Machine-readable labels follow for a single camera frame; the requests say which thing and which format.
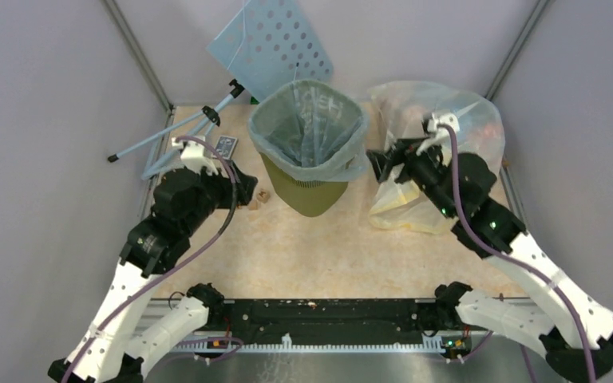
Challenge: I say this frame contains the playing card deck box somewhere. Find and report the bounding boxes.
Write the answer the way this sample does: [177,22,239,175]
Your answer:
[215,135,239,160]

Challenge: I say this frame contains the white slotted cable duct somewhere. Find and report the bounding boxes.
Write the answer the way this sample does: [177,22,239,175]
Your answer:
[172,334,445,354]

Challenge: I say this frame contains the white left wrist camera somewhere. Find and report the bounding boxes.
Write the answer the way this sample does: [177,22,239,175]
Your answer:
[171,137,219,176]

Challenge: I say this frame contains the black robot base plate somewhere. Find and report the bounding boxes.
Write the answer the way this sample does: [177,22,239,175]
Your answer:
[185,283,466,345]

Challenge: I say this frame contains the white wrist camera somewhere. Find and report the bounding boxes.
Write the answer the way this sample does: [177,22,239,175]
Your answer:
[171,137,219,176]
[415,112,460,156]

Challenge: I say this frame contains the blue perforated music stand desk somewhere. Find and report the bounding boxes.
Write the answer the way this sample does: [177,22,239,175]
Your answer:
[207,0,334,101]

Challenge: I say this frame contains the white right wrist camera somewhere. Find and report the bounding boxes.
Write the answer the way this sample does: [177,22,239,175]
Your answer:
[415,112,460,156]

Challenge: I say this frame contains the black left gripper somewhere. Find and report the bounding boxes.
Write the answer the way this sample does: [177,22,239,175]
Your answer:
[182,159,259,235]

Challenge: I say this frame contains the clear yellow-banded plastic bag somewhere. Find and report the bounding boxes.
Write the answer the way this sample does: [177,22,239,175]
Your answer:
[366,80,506,235]

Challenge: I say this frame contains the blue tripod stand legs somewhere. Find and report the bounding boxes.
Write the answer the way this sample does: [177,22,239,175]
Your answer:
[106,79,245,180]

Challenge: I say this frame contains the light blue trash bag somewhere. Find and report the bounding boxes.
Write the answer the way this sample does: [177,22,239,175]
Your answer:
[247,79,370,182]

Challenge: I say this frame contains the wooden cube block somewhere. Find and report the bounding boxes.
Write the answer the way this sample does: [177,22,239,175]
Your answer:
[247,199,259,211]
[256,188,271,203]

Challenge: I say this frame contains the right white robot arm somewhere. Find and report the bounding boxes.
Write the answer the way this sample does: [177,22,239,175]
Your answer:
[366,139,613,382]

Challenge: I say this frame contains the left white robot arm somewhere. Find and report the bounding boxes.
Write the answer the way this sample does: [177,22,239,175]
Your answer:
[48,162,258,382]

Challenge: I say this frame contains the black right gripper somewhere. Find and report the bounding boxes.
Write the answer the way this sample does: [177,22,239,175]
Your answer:
[366,135,457,219]

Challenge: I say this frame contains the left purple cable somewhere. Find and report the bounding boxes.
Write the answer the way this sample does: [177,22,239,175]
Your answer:
[60,135,241,383]

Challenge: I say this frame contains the green plastic trash bin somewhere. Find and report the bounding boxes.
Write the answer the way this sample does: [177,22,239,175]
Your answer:
[260,154,349,218]

